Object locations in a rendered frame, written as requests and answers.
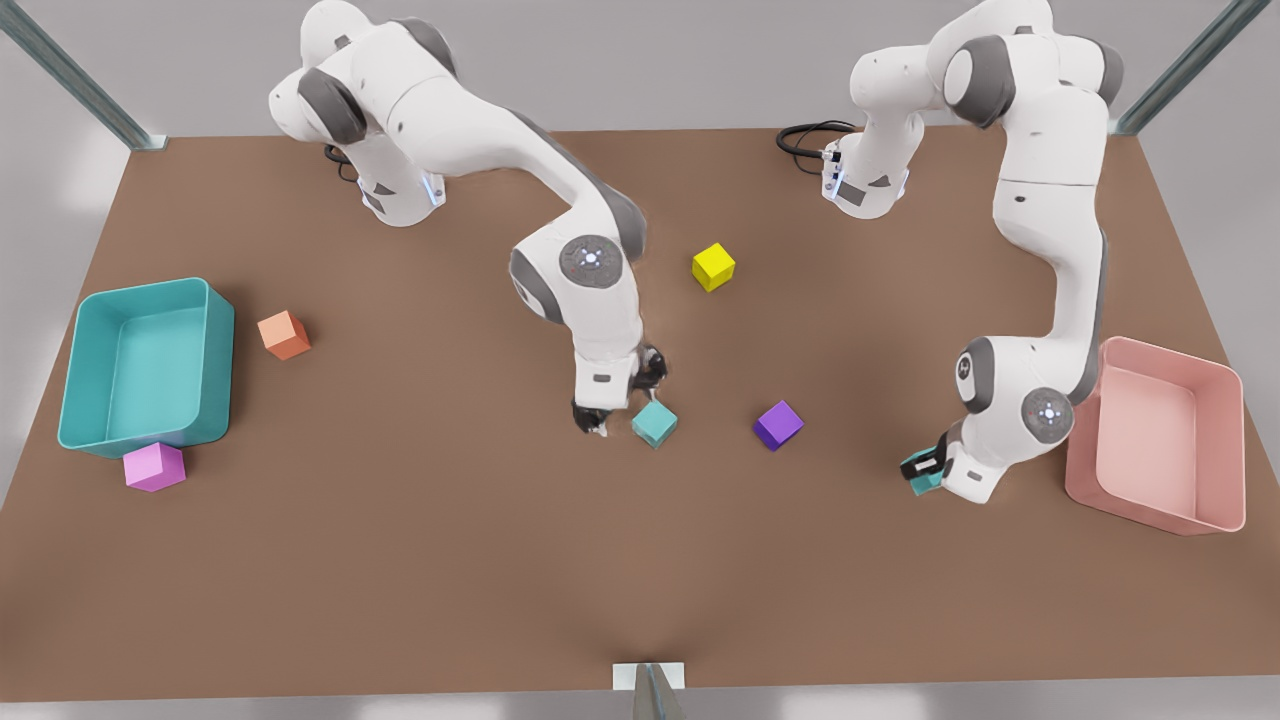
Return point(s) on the yellow cube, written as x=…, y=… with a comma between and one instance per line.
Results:
x=713, y=267

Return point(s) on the pink plastic bin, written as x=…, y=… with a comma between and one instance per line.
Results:
x=1160, y=435

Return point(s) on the teal plastic bin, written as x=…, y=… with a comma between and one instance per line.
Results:
x=150, y=365

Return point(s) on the purple cube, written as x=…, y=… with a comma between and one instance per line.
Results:
x=778, y=425

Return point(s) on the teal blue cube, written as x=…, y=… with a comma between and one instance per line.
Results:
x=654, y=423
x=922, y=481

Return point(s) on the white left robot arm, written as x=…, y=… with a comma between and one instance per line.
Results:
x=1040, y=200

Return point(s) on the orange cube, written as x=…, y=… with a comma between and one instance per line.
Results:
x=284, y=335

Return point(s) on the pink cube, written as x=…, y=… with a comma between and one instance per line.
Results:
x=154, y=467

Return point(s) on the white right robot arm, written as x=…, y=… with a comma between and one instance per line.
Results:
x=470, y=130

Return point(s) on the silver frame post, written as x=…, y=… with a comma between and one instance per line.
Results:
x=1190, y=65
x=652, y=692
x=80, y=80

